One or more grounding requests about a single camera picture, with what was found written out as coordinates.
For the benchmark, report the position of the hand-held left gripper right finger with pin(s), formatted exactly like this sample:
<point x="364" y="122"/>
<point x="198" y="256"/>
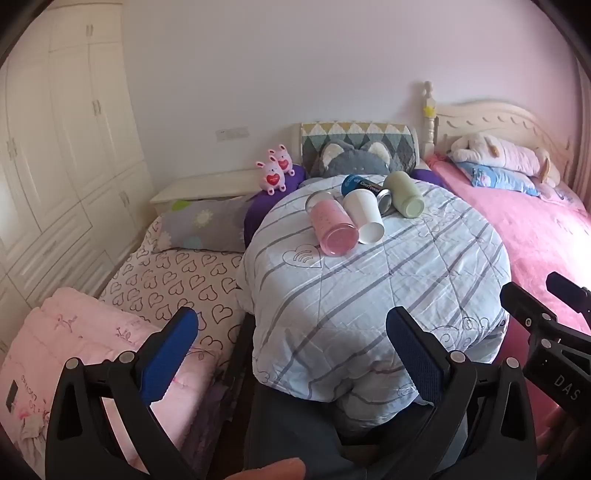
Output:
<point x="415" y="357"/>

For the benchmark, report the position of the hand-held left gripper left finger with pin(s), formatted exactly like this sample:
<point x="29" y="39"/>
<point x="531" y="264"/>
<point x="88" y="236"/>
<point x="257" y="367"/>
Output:
<point x="170" y="355"/>

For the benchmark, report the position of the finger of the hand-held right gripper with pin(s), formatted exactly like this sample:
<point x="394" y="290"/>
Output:
<point x="531" y="311"/>
<point x="572" y="295"/>

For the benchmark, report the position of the white cup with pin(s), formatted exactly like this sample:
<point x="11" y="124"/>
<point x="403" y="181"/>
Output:
<point x="364" y="213"/>

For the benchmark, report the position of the pink speckled cup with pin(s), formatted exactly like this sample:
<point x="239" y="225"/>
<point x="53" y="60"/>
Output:
<point x="333" y="226"/>

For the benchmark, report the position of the pale green bottle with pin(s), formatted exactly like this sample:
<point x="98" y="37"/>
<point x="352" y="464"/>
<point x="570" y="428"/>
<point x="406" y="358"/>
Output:
<point x="404" y="196"/>

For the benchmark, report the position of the blue can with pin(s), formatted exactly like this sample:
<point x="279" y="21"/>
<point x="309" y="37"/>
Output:
<point x="360" y="184"/>

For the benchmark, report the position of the person's left hand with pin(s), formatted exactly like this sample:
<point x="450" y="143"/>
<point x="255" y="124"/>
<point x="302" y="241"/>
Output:
<point x="277" y="470"/>

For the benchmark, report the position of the pink bedspread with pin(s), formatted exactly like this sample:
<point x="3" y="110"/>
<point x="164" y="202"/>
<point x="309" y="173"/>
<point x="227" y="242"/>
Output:
<point x="521" y="240"/>

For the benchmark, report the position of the heart print bed sheet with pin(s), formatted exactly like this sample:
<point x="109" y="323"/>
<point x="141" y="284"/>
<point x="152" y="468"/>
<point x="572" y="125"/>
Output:
<point x="184" y="277"/>

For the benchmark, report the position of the grey striped white quilt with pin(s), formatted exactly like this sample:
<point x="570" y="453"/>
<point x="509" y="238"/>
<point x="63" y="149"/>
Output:
<point x="360" y="300"/>

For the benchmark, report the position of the folded pink blanket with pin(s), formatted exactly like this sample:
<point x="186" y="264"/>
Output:
<point x="69" y="332"/>

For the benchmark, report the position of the blue printed pillow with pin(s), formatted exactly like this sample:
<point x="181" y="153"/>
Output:
<point x="498" y="180"/>

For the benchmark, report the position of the grey flower print pillow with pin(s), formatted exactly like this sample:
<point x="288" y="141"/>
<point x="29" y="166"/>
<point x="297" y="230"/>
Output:
<point x="203" y="224"/>

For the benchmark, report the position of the person's grey trouser leg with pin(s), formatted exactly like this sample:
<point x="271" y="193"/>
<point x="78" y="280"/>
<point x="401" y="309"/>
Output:
<point x="295" y="424"/>

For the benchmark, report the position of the white and pink plush toy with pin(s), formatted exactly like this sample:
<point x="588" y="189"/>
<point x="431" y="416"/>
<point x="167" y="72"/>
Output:
<point x="503" y="154"/>

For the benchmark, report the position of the purple pillow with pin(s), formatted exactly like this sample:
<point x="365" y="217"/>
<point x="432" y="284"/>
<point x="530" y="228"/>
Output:
<point x="268" y="205"/>
<point x="427" y="177"/>

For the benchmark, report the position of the white nightstand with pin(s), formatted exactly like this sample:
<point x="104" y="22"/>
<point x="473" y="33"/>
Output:
<point x="207" y="187"/>

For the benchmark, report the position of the cream bed headboard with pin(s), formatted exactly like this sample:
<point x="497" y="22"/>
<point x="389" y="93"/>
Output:
<point x="498" y="120"/>

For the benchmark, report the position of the pink bunny toy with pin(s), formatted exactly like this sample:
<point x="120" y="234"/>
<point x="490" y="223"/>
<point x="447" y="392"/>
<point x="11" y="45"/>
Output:
<point x="284" y="159"/>
<point x="272" y="177"/>

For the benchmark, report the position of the grey cat plush cushion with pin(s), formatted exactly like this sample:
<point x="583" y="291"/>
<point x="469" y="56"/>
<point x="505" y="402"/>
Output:
<point x="351" y="159"/>

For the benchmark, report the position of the diamond pattern headboard cushion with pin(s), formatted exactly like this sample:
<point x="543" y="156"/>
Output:
<point x="401" y="138"/>

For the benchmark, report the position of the cream wardrobe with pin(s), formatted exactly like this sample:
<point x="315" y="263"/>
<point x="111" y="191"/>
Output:
<point x="69" y="138"/>

